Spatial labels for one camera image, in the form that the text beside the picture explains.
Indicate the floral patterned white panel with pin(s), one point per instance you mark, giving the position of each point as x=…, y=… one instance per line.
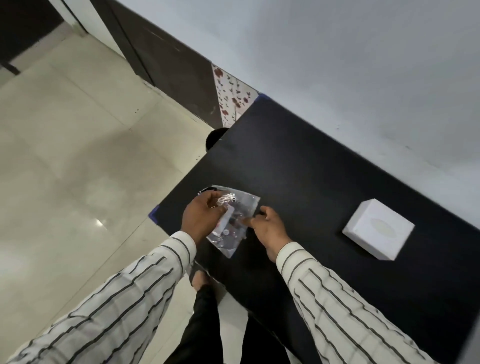
x=229, y=95

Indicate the silver jewellery piece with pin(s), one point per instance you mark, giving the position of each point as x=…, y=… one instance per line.
x=227, y=198

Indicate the clear plastic zip bag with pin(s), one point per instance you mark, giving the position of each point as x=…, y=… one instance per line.
x=240, y=219

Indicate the person's right hand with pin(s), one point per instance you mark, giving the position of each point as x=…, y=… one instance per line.
x=270, y=232

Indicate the blue tape strip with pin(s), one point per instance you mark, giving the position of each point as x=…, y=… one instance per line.
x=153, y=216
x=262, y=96

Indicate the dark wooden door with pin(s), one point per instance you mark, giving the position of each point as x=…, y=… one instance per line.
x=165, y=63

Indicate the white door frame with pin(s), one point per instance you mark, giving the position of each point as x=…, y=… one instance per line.
x=73, y=17

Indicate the black trousers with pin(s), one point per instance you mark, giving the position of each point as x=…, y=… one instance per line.
x=210, y=330

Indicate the person's right forearm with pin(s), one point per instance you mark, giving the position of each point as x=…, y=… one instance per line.
x=337, y=311

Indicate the black round stool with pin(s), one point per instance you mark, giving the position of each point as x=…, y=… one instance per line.
x=215, y=137

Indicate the person's left fingers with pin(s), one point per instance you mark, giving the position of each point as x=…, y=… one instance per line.
x=212, y=198

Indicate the person's left hand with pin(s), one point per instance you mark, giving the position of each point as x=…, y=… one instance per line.
x=198, y=217

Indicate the person's left forearm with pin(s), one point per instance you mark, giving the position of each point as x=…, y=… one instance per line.
x=112, y=300

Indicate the person's foot in sandal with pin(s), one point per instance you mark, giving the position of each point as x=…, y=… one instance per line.
x=199, y=278

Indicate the person's right thumb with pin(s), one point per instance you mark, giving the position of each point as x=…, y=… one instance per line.
x=252, y=222

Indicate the white cardboard box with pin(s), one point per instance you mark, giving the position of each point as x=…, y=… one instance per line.
x=378, y=229

